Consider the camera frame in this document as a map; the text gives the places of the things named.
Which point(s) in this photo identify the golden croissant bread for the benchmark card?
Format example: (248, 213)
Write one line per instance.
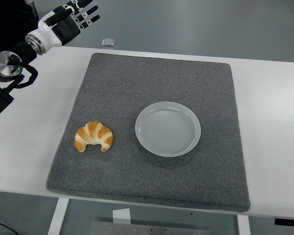
(93, 131)

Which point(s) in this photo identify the black table control panel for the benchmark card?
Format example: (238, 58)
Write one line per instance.
(289, 221)

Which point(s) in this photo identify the white table leg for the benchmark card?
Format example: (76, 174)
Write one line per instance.
(58, 216)
(243, 226)

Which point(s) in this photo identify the small silver floor box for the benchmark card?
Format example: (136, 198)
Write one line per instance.
(108, 42)

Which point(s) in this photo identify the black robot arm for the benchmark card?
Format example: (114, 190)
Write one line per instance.
(5, 64)

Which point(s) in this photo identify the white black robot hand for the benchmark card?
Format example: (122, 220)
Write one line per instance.
(50, 34)

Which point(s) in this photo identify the round pale grey plate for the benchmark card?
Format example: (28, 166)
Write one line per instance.
(167, 129)

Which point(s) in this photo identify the grey felt mat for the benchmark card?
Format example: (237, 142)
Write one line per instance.
(147, 80)

